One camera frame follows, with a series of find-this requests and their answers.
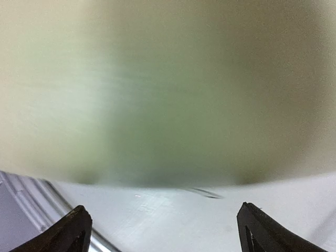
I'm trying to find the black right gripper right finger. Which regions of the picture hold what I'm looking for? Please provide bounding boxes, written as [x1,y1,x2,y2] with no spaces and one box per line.
[237,202,324,252]

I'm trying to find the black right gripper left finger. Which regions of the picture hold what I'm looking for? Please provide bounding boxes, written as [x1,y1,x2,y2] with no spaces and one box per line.
[10,205,92,252]

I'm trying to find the pale green hard-shell suitcase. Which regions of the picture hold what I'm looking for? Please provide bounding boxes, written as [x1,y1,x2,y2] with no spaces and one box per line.
[1,1,335,188]

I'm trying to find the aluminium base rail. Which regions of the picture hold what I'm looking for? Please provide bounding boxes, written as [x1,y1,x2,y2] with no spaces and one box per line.
[1,171,122,251]

